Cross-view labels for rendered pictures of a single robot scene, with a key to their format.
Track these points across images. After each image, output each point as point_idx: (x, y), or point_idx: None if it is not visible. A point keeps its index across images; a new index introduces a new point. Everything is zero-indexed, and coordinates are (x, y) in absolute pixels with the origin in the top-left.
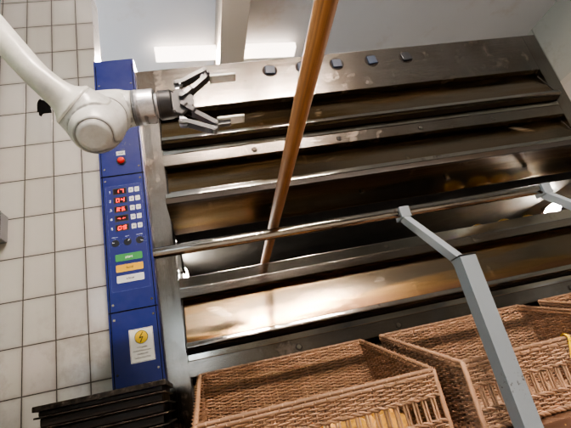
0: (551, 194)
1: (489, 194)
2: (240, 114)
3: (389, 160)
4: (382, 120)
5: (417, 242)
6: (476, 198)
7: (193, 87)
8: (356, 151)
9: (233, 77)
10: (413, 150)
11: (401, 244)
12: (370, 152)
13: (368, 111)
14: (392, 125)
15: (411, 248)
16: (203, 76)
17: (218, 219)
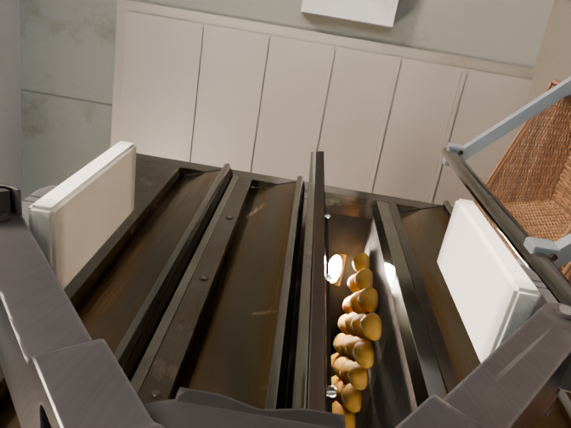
0: (472, 143)
1: (472, 176)
2: (466, 208)
3: (251, 337)
4: (161, 309)
5: (434, 370)
6: (484, 185)
7: (70, 340)
8: (199, 382)
9: (130, 180)
10: (242, 305)
11: (438, 393)
12: (214, 361)
13: (125, 320)
14: (178, 304)
15: (447, 383)
16: (7, 243)
17: None
